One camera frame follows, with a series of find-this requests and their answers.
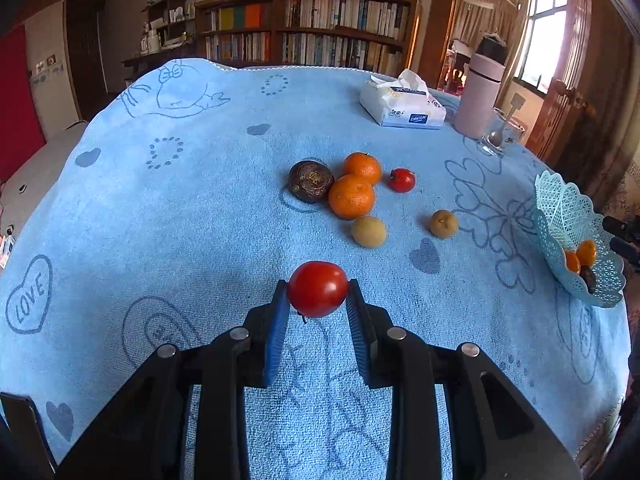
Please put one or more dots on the blue printed towel tablecloth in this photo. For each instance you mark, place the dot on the blue printed towel tablecloth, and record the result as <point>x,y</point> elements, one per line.
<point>200,220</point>

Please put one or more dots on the small red tomato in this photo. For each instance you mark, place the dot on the small red tomato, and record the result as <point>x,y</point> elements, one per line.
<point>401,180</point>

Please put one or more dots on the clear drinking glass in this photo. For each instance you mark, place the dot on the clear drinking glass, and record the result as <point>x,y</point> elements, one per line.
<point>500,142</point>

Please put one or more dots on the brown kiwi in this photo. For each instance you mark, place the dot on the brown kiwi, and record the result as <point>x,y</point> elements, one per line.
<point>444,223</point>

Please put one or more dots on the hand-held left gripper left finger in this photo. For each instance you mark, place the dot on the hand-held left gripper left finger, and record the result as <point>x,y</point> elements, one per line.
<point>279,325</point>

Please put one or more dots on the red wall panel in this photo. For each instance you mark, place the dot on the red wall panel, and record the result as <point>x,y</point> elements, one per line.
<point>17,105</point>

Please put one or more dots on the spoon in glass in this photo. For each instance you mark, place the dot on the spoon in glass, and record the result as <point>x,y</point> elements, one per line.
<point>511,110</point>

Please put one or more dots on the pink thermos bottle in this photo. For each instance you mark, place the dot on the pink thermos bottle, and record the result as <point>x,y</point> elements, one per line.
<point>475,100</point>

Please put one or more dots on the yellow-green kiwi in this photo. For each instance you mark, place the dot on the yellow-green kiwi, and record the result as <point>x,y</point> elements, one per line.
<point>369,232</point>

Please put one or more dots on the beige curtain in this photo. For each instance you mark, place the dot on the beige curtain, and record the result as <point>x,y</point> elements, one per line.
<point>480,20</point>

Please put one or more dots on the brass door knob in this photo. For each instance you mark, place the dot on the brass door knob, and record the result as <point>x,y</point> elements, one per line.
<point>575,97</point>

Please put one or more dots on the black hanging garment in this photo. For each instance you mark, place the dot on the black hanging garment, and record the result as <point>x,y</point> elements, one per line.
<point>492,47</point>

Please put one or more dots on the dark wooden door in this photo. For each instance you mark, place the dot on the dark wooden door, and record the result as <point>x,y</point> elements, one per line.
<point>86,55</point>

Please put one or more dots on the white tissue pack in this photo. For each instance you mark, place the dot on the white tissue pack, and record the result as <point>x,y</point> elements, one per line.
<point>400,105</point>

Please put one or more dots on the light blue lattice fruit basket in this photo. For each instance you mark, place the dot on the light blue lattice fruit basket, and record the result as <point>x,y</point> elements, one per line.
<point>562,210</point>

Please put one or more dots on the dark purple passion fruit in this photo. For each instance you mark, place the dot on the dark purple passion fruit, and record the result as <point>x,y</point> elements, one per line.
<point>589,280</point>
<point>311,181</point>

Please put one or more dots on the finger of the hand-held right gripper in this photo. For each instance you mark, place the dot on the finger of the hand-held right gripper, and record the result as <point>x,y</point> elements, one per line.
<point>627,251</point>
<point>625,227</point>

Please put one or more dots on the large red tomato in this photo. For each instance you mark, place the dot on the large red tomato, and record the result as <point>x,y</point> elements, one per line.
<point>317,290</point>

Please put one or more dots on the large wooden bookshelf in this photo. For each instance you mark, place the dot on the large wooden bookshelf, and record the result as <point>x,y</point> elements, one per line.
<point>320,30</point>

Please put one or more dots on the window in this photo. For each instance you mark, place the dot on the window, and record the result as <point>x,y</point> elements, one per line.
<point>545,35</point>

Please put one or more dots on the small dark wooden shelf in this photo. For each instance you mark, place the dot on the small dark wooden shelf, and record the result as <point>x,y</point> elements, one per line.
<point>165,30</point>

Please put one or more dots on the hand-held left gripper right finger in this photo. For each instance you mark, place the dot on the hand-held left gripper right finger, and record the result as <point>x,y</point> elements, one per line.
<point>356,325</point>

